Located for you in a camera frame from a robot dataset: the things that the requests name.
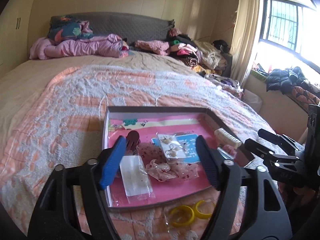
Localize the pink folded knit garment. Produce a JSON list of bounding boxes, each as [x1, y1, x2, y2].
[[135, 40, 170, 56]]

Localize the window with metal bars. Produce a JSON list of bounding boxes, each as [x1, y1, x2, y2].
[[259, 0, 319, 73]]

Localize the pink polka-dot fabric bow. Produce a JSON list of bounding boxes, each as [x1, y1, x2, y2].
[[137, 143, 199, 182]]

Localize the red bead earrings card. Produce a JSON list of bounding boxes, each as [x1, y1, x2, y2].
[[120, 155, 155, 204]]

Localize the white comb hair clip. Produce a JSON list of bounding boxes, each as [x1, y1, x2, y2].
[[214, 128, 242, 149]]

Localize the pink fluffy pompom hair tie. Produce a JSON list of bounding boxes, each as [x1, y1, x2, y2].
[[221, 144, 238, 159]]

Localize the earring card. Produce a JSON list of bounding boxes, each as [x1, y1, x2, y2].
[[157, 133, 185, 159]]

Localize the pile of mixed clothes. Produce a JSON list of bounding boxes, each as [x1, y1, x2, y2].
[[167, 28, 232, 76]]

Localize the mauve snap hair clip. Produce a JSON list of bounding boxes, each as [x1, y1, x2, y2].
[[126, 131, 140, 152]]

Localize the black puffer jacket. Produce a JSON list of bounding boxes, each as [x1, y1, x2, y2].
[[266, 67, 319, 95]]

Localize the dark floral pillow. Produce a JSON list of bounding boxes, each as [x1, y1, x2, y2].
[[47, 15, 94, 43]]

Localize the cream built-in wardrobe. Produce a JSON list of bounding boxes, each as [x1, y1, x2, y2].
[[1, 0, 34, 76]]

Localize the pink crumpled quilt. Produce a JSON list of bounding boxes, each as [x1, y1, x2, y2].
[[29, 34, 129, 60]]

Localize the beige bed sheet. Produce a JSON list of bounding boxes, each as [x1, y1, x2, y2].
[[1, 51, 195, 133]]

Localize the grey quilted headboard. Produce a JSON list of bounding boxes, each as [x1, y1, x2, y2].
[[50, 12, 175, 42]]

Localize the dark shallow cardboard tray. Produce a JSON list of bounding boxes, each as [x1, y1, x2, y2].
[[101, 106, 256, 212]]

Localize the cream curtain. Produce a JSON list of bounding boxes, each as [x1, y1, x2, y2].
[[231, 0, 261, 87]]

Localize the yellow bangle bracelet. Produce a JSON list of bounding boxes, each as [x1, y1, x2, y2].
[[194, 199, 216, 220], [168, 205, 195, 228]]

